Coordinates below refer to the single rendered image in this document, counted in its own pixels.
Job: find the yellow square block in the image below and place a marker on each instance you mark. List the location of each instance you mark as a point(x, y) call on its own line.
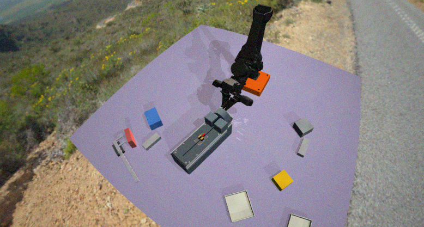
point(282, 180)

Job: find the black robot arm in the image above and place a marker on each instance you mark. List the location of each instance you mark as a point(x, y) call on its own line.
point(248, 62)

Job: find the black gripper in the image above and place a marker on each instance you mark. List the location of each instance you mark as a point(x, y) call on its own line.
point(237, 97)

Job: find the blue rectangular block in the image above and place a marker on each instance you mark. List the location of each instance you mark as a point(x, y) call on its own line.
point(153, 118)

